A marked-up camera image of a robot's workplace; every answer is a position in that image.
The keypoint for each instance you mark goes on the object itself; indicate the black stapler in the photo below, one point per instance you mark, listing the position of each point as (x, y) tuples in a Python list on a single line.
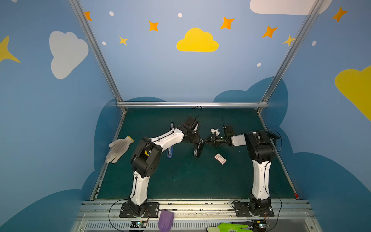
[(198, 148)]

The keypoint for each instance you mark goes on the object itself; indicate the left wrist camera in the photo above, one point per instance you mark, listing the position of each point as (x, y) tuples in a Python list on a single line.
[(191, 124)]

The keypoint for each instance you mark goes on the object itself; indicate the red spray bottle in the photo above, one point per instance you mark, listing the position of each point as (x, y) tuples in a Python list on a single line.
[(273, 136)]

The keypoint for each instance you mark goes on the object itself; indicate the aluminium frame rear crossbar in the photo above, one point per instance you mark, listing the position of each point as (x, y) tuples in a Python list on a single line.
[(153, 104)]

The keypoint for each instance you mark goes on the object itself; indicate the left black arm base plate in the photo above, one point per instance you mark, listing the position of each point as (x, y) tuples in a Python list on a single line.
[(147, 210)]

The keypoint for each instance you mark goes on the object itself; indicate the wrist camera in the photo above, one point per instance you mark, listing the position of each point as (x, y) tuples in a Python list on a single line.
[(191, 124), (228, 131)]

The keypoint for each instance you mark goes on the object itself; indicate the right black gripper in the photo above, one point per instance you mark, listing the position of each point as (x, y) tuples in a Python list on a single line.
[(217, 140)]

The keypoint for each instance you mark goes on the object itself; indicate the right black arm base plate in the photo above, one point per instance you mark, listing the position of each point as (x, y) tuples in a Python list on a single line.
[(243, 210)]

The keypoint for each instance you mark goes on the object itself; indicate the green circuit board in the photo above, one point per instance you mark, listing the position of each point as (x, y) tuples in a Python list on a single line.
[(142, 224), (259, 226)]

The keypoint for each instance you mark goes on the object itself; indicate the left green circuit board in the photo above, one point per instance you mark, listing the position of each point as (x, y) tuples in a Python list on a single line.
[(142, 224)]

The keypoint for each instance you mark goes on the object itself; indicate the aluminium frame post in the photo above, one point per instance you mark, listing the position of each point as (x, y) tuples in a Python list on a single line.
[(81, 17), (300, 37)]

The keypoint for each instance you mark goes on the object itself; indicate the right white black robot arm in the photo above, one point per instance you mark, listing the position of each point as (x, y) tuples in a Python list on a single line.
[(261, 148)]

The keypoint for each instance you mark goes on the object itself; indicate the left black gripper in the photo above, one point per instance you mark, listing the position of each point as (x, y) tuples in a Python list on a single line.
[(197, 142)]

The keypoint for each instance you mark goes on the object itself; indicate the white knit work glove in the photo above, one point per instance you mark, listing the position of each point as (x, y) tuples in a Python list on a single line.
[(118, 148)]

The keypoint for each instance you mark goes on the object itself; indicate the right green circuit board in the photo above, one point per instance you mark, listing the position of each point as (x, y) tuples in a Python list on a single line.
[(259, 226)]

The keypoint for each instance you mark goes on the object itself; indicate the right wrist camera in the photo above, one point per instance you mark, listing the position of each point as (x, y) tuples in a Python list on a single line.
[(228, 131)]

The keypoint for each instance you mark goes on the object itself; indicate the aluminium frame right post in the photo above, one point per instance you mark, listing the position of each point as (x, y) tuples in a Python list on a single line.
[(300, 37)]

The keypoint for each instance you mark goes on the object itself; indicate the aluminium frame left post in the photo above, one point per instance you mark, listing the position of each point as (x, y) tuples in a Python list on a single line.
[(81, 17)]

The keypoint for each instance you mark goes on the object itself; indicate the red white staple box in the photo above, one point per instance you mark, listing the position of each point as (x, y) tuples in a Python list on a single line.
[(220, 159)]

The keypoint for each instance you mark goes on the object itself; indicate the aluminium front rail bed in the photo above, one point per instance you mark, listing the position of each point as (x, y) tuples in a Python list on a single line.
[(195, 215)]

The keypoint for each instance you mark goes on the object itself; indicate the green work glove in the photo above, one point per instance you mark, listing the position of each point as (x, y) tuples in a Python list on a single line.
[(229, 227)]

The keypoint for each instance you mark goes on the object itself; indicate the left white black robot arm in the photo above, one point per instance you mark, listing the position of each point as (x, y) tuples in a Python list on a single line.
[(146, 158)]

